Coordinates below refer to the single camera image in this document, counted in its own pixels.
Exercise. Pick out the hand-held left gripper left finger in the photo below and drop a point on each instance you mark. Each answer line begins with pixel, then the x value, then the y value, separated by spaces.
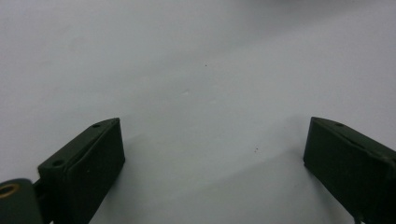
pixel 84 168

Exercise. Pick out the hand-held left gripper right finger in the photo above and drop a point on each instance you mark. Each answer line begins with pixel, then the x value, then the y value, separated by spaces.
pixel 351 161

